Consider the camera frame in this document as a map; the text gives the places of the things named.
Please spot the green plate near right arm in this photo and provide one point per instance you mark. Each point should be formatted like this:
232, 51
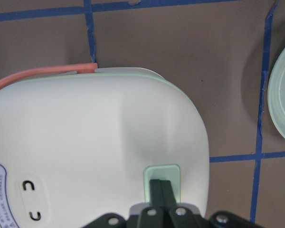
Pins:
276, 94

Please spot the cream rice cooker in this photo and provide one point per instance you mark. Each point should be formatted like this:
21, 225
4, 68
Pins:
78, 141

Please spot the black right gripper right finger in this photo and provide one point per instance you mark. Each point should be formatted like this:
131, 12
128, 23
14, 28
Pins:
168, 197

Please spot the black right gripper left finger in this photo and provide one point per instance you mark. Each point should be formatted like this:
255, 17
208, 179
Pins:
156, 198

